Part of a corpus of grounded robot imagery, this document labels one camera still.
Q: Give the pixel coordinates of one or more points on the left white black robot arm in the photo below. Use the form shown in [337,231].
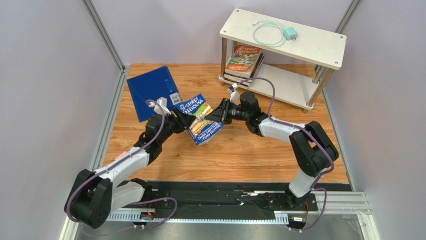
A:
[96,194]

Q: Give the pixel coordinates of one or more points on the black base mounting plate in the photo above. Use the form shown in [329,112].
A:
[224,200]

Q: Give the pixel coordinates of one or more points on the teal charger with cable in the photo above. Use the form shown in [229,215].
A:
[273,34]

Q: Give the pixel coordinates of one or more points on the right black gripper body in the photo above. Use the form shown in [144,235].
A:
[225,111]

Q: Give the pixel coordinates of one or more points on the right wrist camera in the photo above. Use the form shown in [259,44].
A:
[234,95]

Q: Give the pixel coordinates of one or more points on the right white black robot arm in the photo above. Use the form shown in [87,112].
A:
[313,149]

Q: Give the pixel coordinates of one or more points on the nineteen eighty-four book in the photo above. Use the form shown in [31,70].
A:
[232,81]

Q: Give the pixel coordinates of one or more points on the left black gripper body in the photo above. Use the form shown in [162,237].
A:
[172,126]

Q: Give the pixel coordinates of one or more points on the pink cube power socket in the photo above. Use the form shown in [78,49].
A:
[121,155]

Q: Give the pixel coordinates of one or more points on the blue file folder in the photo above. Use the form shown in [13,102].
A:
[153,85]

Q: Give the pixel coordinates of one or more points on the orange 78-storey treehouse book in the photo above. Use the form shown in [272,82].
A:
[243,60]

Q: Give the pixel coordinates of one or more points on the white two-tier shelf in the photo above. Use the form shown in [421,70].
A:
[322,48]

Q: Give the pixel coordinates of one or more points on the three days to see book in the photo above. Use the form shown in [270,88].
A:
[245,77]

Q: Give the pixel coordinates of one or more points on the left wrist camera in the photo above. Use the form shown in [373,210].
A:
[160,107]

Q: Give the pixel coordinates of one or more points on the blue treehouse book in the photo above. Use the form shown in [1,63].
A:
[202,131]

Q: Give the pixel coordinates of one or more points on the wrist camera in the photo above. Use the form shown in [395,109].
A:
[160,107]
[234,95]

